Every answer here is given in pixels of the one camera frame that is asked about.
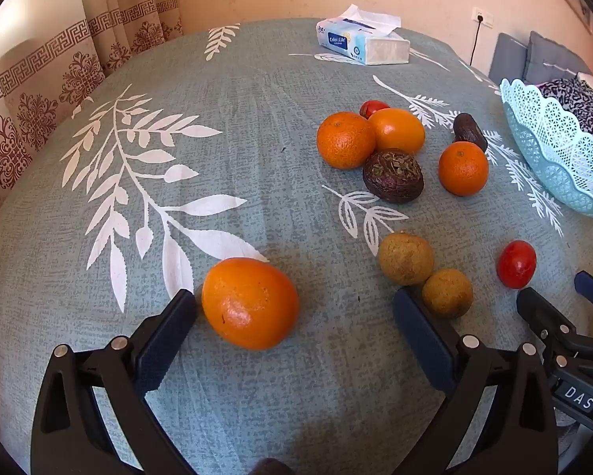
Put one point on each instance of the blue white tissue pack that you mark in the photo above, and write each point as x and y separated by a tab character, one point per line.
360	39

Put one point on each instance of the small orange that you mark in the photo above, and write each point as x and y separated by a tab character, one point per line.
463	168

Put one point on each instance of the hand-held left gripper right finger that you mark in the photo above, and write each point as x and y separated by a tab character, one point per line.
425	341

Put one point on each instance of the white wall socket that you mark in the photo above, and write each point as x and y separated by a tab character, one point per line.
481	16

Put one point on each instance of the dark wrinkled passion fruit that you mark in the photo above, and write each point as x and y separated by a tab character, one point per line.
393	177

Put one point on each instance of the dark brown avocado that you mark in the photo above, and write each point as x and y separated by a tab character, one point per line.
469	131

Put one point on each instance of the red tomato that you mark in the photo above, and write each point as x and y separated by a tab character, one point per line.
516	263
374	108

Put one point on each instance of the smooth yellow-orange orange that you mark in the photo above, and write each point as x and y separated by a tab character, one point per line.
400	131

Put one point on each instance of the grey sofa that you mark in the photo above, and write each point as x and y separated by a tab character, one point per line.
509	57

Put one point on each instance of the beige patterned curtain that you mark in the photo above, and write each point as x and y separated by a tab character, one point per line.
39	59

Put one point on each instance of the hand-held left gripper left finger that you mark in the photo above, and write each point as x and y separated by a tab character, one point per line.
165	341

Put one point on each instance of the leopard print cloth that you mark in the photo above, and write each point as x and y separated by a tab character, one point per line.
578	101

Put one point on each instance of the light blue plastic basket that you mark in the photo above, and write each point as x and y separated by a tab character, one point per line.
548	148

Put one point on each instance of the grey cushion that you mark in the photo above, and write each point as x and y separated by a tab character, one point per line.
553	54

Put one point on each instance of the large orange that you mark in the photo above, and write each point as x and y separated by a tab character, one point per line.
249	302

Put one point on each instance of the rough peel orange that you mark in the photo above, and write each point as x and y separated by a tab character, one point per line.
345	141

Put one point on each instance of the round brown-green fruit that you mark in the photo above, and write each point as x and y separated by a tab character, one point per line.
406	258
448	294

